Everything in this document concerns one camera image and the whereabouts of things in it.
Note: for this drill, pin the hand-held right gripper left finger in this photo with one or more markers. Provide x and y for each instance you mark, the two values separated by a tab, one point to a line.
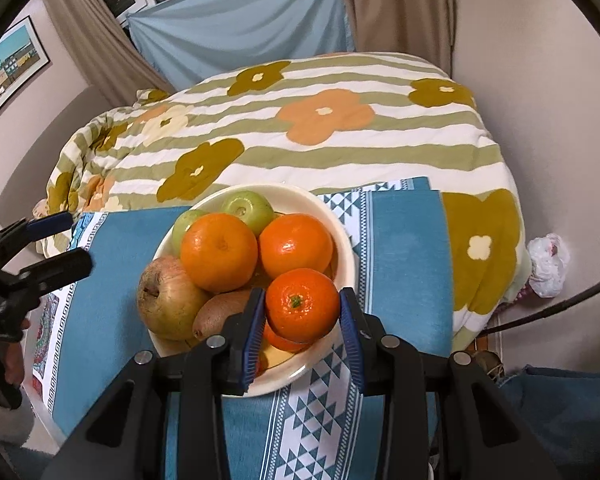
252	340

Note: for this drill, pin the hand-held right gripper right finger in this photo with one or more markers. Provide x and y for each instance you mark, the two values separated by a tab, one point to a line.
355	340

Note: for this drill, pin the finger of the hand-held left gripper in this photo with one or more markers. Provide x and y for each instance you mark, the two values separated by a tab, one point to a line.
50	224
62	265

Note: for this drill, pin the brown kiwi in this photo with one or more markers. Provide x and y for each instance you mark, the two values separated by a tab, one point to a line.
220	312

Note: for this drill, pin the small tangerine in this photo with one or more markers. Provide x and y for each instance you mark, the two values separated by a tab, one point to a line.
302	305

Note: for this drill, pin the large orange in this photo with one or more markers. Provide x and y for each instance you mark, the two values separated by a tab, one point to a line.
219	252

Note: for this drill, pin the red yellow apple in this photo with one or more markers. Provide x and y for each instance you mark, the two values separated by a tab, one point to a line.
167	300

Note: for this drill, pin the cream ceramic bowl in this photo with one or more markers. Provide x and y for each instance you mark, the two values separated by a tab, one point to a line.
342	240

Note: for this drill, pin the green apple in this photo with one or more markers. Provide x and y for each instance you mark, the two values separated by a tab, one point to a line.
247	210
185	230

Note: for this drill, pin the person's left forearm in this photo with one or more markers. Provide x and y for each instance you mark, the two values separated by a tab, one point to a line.
5	420

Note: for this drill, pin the person's left hand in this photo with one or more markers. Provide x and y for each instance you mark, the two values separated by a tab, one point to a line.
15	360

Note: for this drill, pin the colourful patterned cloth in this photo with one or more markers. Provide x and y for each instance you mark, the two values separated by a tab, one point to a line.
45	340

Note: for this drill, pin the blue cloth with white pattern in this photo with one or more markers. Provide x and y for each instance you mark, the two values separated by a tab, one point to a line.
120	285

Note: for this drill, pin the floral striped blanket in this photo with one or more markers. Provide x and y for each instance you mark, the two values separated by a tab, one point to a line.
380	160

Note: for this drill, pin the beige curtain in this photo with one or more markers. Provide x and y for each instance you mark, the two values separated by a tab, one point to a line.
95	45
400	10

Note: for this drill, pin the white plastic bag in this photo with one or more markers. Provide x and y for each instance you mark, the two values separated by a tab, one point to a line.
547	265

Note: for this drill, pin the blue denim cloth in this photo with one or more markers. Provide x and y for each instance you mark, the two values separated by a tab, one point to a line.
560	420

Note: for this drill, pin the light blue sheet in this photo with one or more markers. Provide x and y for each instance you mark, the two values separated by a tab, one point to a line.
240	30

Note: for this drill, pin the grey bed frame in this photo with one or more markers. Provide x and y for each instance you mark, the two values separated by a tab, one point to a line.
25	175

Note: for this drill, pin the framed wall poster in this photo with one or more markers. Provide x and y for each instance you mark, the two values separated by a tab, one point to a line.
10	70

